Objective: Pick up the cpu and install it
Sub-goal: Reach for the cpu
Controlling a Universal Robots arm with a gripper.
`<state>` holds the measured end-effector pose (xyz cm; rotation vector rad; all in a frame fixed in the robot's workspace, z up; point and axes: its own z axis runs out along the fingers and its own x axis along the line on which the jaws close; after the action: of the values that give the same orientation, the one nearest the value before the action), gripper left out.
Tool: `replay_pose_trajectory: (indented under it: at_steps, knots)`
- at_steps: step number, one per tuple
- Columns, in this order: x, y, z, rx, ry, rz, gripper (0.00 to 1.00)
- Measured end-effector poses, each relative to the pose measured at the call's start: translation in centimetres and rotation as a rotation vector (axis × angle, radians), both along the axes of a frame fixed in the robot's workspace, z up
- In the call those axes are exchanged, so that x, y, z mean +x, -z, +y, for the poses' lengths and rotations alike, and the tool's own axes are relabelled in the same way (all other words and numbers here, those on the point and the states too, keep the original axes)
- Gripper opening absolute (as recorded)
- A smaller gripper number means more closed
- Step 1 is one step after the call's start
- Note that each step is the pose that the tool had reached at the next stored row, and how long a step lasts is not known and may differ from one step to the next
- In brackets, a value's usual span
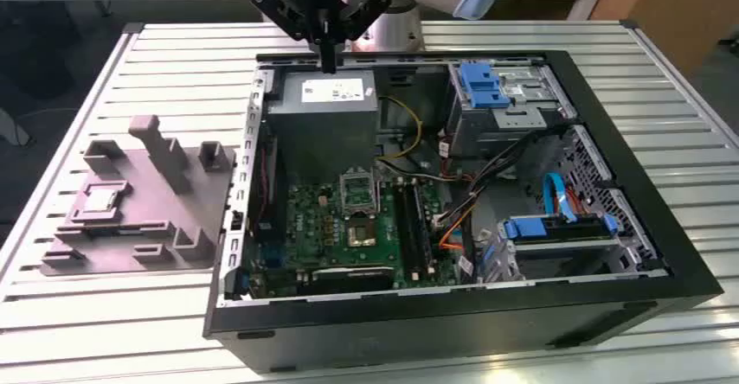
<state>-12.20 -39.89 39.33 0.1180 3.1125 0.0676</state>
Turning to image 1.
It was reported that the silver square CPU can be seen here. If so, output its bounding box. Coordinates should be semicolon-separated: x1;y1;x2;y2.
82;188;125;212

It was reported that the CPU socket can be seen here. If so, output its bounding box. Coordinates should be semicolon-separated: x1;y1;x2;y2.
345;221;382;249

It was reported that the empty blue disk carrier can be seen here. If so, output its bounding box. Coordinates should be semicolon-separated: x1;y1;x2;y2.
459;61;514;111

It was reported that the grey power supply unit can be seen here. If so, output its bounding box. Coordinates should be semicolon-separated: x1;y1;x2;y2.
262;67;383;186

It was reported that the metal drive cage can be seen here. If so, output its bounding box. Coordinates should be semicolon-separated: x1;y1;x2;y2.
447;61;579;158

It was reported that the black RAM slot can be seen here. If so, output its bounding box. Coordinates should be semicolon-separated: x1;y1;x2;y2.
391;179;423;281
407;178;439;275

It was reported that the green motherboard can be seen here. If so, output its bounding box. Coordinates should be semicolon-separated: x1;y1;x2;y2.
247;171;463;301

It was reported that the grey plastic parts rack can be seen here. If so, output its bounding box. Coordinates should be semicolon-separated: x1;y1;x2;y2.
39;114;238;277

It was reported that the wooden cabinet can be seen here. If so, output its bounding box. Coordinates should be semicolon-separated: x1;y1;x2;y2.
591;0;739;78

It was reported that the hard disk in blue carrier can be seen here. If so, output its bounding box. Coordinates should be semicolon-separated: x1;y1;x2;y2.
502;213;623;245

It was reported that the green RAM stick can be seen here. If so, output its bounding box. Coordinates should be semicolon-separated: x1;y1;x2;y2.
81;224;145;235

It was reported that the black graphics card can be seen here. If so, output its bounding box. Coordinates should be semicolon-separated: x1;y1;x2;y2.
295;263;399;298

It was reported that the metal disk bay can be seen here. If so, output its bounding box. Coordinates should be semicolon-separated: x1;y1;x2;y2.
478;214;642;284

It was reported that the black open PC case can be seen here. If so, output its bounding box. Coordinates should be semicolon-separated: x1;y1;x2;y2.
202;48;726;374

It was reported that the yellow wire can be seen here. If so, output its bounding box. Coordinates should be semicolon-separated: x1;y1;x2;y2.
378;95;425;160

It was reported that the black cable bundle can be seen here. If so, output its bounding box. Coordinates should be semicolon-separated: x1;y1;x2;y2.
433;126;571;229

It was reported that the metal socket cover frame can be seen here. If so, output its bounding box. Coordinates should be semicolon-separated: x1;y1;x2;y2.
338;168;381;220

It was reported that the blue flat data wire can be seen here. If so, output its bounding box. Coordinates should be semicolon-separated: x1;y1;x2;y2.
542;171;579;225

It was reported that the orange wire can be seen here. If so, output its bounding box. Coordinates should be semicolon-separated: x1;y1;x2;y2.
438;197;481;254

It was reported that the red data wire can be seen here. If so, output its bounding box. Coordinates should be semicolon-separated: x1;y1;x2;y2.
563;184;586;217

